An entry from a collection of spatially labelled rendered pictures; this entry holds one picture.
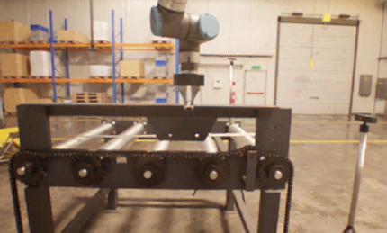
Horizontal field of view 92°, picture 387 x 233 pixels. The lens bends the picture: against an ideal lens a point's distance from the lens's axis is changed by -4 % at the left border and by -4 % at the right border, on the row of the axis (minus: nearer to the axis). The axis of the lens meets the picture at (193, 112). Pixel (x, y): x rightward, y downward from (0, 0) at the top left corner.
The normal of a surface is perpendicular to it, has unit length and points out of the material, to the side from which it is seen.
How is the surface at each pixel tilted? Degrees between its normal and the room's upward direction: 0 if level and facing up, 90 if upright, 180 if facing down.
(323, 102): 90
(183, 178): 90
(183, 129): 90
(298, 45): 90
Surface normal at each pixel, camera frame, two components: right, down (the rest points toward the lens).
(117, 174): 0.01, 0.12
